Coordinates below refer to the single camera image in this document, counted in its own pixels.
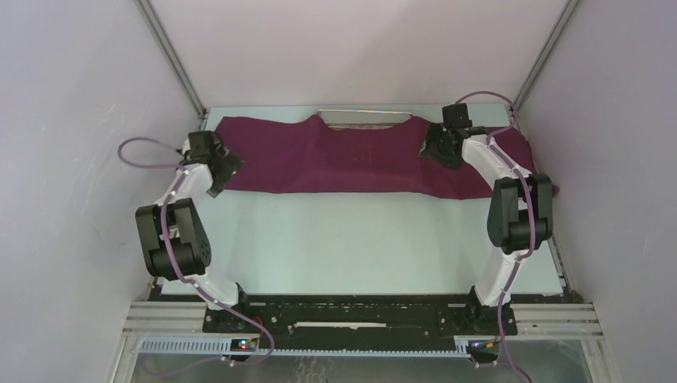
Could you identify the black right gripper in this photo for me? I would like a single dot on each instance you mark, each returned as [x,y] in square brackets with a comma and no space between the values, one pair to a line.
[435,132]

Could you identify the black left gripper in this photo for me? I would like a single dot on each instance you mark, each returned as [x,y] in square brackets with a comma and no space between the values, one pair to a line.
[231,163]

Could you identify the maroon surgical wrap cloth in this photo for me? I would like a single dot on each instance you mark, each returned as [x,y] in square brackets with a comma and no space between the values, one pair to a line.
[310,157]

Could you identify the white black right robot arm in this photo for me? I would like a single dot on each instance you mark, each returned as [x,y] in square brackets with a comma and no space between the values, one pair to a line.
[520,214]

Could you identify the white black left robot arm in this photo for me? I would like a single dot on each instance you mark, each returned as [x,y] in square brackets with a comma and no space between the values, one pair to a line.
[174,241]

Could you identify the steel instrument tray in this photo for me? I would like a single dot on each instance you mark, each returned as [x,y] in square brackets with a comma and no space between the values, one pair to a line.
[362,119]

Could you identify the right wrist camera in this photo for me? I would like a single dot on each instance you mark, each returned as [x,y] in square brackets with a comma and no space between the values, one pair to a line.
[456,116]

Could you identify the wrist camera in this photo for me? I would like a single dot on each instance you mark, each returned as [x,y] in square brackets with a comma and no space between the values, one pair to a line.
[456,116]
[200,145]

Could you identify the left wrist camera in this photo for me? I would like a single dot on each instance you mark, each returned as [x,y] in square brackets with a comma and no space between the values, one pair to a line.
[200,145]

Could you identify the left corner aluminium post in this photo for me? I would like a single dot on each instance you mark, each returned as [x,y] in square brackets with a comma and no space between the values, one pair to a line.
[159,32]

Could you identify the corner aluminium post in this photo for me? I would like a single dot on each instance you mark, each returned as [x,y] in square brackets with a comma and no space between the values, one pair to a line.
[159,32]
[558,30]

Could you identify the right corner aluminium post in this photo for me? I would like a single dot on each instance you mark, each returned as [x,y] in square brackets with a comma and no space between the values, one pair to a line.
[558,30]

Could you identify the grey cable duct strip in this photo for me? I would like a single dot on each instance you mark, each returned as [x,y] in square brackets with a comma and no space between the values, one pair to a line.
[221,347]

